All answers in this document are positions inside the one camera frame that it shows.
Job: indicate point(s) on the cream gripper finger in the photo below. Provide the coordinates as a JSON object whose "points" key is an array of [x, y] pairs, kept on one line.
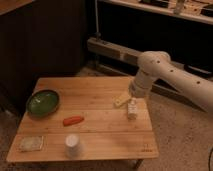
{"points": [[122, 99]]}

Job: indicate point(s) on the dark wooden cabinet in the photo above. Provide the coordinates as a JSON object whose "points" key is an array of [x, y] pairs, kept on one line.
{"points": [[45, 38]]}

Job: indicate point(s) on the orange carrot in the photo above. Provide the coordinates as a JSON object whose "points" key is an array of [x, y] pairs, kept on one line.
{"points": [[72, 120]]}

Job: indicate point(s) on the background shelf with items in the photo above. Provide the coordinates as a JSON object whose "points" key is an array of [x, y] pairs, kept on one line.
{"points": [[184, 9]]}

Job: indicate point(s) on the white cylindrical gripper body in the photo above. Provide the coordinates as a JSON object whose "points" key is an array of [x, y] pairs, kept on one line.
{"points": [[137, 91]]}

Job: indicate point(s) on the small white bottle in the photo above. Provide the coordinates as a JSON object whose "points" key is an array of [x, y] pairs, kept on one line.
{"points": [[132, 109]]}

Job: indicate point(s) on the green bowl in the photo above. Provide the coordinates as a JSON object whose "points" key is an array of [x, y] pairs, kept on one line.
{"points": [[42, 103]]}

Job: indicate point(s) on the white upside-down cup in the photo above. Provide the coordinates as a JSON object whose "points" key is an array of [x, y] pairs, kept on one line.
{"points": [[73, 146]]}

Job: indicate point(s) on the vertical metal pole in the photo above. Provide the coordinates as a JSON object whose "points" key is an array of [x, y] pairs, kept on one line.
{"points": [[98, 34]]}

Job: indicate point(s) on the wooden folding table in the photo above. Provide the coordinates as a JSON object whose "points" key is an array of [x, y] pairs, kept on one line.
{"points": [[105, 133]]}

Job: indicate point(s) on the clear plastic-wrapped sponge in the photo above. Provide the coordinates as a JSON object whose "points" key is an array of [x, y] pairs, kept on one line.
{"points": [[31, 143]]}

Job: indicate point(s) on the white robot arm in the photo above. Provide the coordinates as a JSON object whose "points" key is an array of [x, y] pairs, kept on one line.
{"points": [[203, 97]]}

